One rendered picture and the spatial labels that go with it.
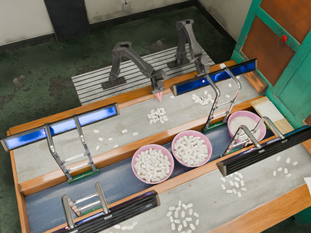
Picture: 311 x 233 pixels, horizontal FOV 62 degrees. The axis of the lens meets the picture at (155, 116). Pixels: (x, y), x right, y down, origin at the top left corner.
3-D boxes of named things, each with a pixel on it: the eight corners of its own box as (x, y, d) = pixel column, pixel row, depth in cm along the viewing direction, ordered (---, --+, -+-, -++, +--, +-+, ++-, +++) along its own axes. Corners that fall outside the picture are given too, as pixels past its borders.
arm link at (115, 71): (119, 75, 207) (125, 45, 179) (116, 81, 203) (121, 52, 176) (112, 71, 207) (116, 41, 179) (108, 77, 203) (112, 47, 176)
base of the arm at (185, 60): (191, 56, 223) (187, 50, 226) (171, 62, 218) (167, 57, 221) (190, 62, 230) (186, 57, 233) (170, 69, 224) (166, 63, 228)
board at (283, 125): (249, 102, 195) (250, 101, 194) (265, 96, 199) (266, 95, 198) (277, 138, 178) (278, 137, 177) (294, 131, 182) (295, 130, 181)
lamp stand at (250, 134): (218, 158, 178) (238, 123, 141) (242, 148, 183) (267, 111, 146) (233, 182, 168) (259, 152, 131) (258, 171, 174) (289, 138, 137)
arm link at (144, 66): (156, 67, 187) (125, 36, 174) (151, 76, 183) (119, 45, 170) (145, 73, 196) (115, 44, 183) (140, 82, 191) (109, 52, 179)
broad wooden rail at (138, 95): (19, 141, 189) (8, 127, 174) (227, 73, 236) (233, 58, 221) (21, 155, 183) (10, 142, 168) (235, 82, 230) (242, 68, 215)
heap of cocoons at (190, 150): (166, 144, 181) (167, 140, 176) (196, 133, 187) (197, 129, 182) (182, 174, 169) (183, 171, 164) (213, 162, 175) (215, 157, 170)
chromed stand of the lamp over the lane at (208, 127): (190, 113, 198) (201, 72, 161) (213, 106, 203) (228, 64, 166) (202, 133, 188) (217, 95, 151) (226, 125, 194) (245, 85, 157)
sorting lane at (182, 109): (13, 145, 172) (11, 144, 170) (240, 71, 219) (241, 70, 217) (19, 186, 157) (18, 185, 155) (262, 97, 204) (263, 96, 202)
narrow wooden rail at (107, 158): (24, 190, 162) (16, 183, 153) (258, 102, 209) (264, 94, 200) (25, 198, 159) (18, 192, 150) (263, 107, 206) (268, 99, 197)
